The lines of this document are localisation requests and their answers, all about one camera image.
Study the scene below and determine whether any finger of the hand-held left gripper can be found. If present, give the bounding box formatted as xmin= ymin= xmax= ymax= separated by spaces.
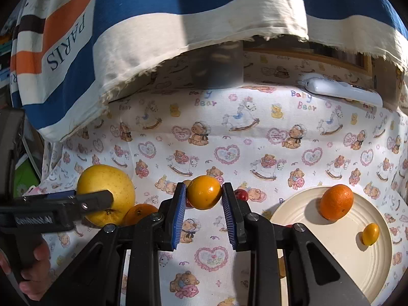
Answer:
xmin=24 ymin=189 xmax=114 ymax=229

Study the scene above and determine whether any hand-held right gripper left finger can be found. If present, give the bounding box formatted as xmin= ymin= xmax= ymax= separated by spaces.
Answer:
xmin=41 ymin=182 xmax=187 ymax=306

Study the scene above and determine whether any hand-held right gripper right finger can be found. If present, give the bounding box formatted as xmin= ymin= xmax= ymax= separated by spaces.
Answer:
xmin=221 ymin=182 xmax=372 ymax=306

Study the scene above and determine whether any large yellow pomelo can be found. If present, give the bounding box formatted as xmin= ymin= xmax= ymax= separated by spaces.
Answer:
xmin=76 ymin=165 xmax=136 ymax=227

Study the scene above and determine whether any small yellow kumquat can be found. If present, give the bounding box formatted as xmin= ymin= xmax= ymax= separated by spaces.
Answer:
xmin=362 ymin=223 xmax=380 ymax=247
xmin=186 ymin=175 xmax=223 ymax=210

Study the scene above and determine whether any orange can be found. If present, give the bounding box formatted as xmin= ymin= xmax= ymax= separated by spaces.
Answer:
xmin=123 ymin=203 xmax=160 ymax=227
xmin=320 ymin=184 xmax=354 ymax=221

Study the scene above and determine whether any cream plate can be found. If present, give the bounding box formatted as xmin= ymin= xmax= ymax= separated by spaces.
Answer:
xmin=269 ymin=186 xmax=393 ymax=303

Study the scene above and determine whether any person's left hand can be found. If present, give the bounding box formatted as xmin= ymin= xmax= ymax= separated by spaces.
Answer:
xmin=19 ymin=240 xmax=52 ymax=301

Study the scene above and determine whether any green box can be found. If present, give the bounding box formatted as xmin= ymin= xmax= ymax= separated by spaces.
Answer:
xmin=14 ymin=156 xmax=42 ymax=195

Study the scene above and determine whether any white remote control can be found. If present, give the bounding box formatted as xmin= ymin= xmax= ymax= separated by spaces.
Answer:
xmin=301 ymin=76 xmax=383 ymax=107

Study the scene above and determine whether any striped hanging cloth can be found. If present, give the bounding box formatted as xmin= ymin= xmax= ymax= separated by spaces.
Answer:
xmin=9 ymin=0 xmax=408 ymax=142

